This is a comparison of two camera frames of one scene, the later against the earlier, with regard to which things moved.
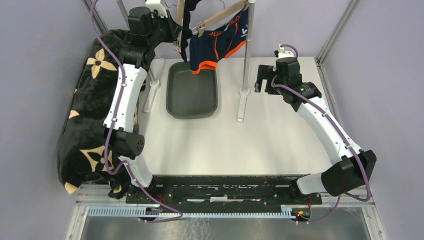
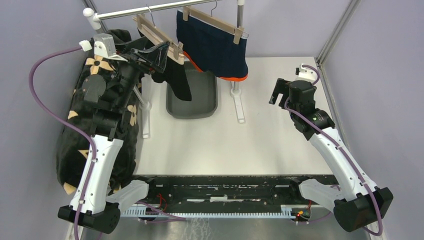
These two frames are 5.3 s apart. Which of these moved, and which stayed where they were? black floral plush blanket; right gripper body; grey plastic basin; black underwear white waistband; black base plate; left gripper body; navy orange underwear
Moved: navy orange underwear; right gripper body; left gripper body; black underwear white waistband
Stayed: black floral plush blanket; black base plate; grey plastic basin
